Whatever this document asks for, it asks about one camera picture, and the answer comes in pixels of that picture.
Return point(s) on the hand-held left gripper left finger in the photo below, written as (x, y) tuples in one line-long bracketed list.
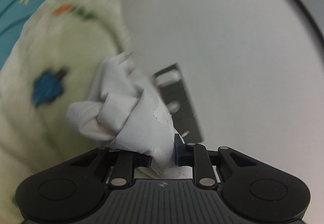
[(148, 161)]

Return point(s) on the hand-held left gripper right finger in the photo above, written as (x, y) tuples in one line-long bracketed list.
[(178, 153)]

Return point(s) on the white shirt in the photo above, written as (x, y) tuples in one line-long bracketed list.
[(141, 122)]

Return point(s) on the green printed fleece blanket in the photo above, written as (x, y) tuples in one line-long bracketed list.
[(50, 62)]

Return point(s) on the grey metal wall plate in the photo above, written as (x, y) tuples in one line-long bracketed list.
[(177, 95)]

